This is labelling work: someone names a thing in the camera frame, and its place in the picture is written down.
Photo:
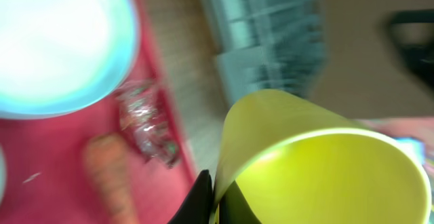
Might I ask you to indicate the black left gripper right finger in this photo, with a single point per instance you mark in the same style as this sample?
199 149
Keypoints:
234 209

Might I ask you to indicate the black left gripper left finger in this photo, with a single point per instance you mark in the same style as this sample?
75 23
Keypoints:
197 205

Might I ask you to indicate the yellow plastic cup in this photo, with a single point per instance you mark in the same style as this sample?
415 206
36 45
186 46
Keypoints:
296 162

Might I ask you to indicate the light blue bowl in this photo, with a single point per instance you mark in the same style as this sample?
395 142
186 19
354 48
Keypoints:
3 174

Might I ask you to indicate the grey dishwasher rack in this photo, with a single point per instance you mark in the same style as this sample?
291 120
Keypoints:
266 44

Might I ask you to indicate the orange carrot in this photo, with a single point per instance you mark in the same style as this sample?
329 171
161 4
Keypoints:
105 162

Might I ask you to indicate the red candy wrapper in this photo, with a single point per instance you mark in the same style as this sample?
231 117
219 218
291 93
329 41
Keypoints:
142 118

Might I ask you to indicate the red plastic tray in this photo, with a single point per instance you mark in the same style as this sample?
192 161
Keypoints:
46 177

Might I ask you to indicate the light blue plate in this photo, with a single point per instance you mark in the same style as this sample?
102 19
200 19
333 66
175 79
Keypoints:
60 56

